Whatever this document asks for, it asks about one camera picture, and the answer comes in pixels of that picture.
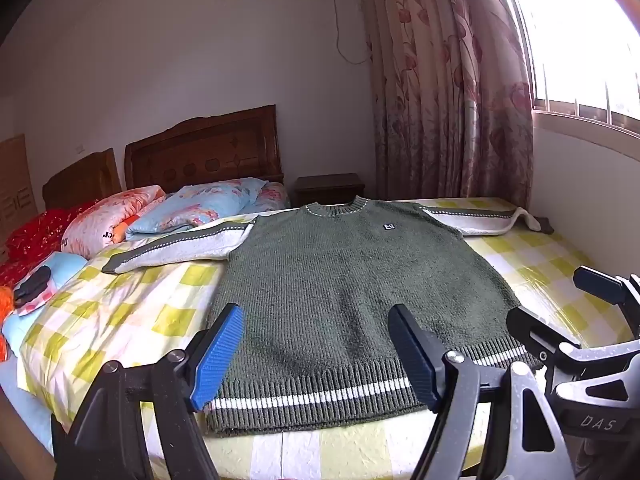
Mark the red patterned quilt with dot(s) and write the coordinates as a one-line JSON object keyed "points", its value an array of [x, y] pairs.
{"points": [[40, 235]]}

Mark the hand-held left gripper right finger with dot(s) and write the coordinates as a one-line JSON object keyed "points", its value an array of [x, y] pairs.
{"points": [[415, 355]]}

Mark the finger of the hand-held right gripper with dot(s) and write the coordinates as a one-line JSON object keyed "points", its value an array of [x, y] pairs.
{"points": [[600, 285], [542, 330]]}

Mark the pink floral curtain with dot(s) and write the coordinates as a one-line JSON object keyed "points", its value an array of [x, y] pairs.
{"points": [[450, 85]]}

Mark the black object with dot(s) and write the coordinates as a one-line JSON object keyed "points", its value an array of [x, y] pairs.
{"points": [[32, 285]]}

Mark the window with bars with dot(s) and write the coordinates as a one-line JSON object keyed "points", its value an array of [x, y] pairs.
{"points": [[575, 35]]}

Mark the large wooden headboard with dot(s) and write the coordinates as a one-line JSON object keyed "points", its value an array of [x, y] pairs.
{"points": [[210, 155]]}

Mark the dark wooden nightstand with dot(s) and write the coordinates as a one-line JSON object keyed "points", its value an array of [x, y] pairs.
{"points": [[327, 190]]}

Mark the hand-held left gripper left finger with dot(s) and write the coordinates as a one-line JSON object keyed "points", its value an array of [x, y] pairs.
{"points": [[220, 355]]}

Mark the orange cloth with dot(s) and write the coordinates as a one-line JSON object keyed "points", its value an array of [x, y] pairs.
{"points": [[5, 305]]}

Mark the orange floral folded quilt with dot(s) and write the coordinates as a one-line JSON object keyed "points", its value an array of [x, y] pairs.
{"points": [[105, 220]]}

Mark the light blue pillow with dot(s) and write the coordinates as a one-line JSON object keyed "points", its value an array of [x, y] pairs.
{"points": [[55, 280]]}

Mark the yellow checked bed sheet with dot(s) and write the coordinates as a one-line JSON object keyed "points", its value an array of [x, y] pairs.
{"points": [[125, 310]]}

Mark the blue floral folded quilt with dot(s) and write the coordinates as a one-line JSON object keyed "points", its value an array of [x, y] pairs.
{"points": [[200, 205]]}

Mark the small wooden headboard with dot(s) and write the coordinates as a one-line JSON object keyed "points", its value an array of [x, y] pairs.
{"points": [[82, 180]]}

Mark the green knitted sweater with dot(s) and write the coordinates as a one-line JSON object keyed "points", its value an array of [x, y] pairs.
{"points": [[345, 285]]}

